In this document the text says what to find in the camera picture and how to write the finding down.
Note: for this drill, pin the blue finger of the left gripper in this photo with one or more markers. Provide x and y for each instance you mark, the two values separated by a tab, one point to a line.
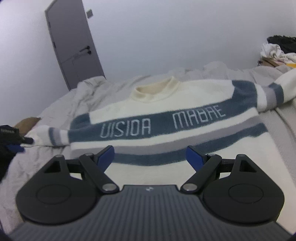
26	140
15	148

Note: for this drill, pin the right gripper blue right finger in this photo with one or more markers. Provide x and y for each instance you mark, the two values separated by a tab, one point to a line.
205	166

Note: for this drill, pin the cream blue striped sweater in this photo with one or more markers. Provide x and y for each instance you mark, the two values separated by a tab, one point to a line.
151	130

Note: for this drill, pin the brown pillow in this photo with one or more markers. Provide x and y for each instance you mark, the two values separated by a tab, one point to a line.
25	125

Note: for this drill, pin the white crumpled cloth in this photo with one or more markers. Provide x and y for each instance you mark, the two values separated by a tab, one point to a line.
274	52

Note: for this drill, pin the yellow cloth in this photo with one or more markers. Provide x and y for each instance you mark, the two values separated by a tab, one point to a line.
292	65

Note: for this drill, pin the cardboard box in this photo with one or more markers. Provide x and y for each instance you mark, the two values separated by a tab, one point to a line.
267	62

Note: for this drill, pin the black clothes pile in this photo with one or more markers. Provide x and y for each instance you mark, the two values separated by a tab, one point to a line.
287	44

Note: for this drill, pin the grey bed sheet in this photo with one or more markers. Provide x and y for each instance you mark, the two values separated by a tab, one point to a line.
97	92

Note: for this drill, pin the grey wall switch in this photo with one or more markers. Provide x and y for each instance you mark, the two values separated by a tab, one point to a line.
89	13

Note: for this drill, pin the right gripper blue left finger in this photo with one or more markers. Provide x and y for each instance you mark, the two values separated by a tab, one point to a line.
95	166

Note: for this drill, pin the black door handle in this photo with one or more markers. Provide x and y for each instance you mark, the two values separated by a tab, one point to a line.
85	50

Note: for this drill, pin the grey bedroom door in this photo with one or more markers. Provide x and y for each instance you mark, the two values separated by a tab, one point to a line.
69	32

